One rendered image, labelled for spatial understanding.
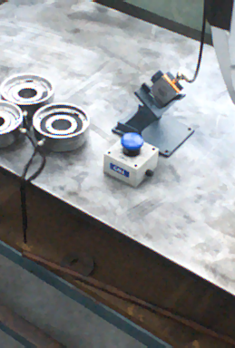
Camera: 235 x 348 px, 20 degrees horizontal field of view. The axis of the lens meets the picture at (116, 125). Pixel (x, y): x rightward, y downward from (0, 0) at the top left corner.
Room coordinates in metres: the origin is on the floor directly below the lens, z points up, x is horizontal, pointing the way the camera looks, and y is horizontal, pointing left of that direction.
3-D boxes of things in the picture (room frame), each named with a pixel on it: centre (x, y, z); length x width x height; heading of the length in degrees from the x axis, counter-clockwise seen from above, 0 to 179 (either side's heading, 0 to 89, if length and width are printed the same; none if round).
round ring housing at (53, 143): (0.98, 0.10, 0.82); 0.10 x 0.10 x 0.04
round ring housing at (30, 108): (1.08, 0.18, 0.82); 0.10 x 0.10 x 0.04
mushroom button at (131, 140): (0.90, -0.03, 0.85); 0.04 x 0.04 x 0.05
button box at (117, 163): (0.89, -0.03, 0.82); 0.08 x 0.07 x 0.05; 56
